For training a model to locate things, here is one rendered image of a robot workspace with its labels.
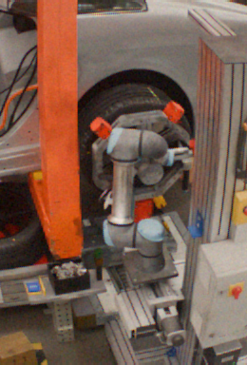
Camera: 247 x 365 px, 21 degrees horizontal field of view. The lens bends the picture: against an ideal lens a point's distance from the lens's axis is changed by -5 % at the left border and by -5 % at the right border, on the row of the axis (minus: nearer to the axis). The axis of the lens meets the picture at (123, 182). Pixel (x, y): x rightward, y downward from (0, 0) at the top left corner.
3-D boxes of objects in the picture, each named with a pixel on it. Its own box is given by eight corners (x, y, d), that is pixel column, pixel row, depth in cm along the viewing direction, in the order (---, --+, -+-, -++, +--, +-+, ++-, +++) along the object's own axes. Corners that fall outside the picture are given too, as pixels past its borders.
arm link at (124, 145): (134, 253, 311) (142, 133, 293) (101, 249, 313) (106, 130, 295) (138, 242, 322) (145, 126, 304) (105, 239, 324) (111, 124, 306)
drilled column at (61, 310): (70, 329, 393) (65, 282, 368) (75, 340, 385) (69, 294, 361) (54, 332, 391) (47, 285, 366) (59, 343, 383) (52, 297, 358)
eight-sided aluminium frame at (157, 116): (182, 184, 414) (186, 105, 382) (186, 191, 409) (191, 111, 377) (92, 201, 400) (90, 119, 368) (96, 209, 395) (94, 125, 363)
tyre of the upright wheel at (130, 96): (63, 179, 417) (165, 176, 440) (72, 202, 399) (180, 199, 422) (80, 81, 382) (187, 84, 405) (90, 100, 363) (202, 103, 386)
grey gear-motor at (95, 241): (93, 243, 447) (92, 200, 427) (113, 285, 415) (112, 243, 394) (66, 248, 443) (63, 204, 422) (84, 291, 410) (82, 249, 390)
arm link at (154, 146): (169, 130, 294) (174, 147, 343) (142, 127, 296) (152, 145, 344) (166, 158, 293) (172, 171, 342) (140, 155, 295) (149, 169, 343)
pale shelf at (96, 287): (98, 272, 376) (97, 268, 374) (106, 292, 363) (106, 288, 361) (23, 284, 365) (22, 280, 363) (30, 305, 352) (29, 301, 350)
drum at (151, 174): (151, 162, 397) (151, 141, 389) (164, 183, 381) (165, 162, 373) (126, 166, 394) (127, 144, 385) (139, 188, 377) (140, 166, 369)
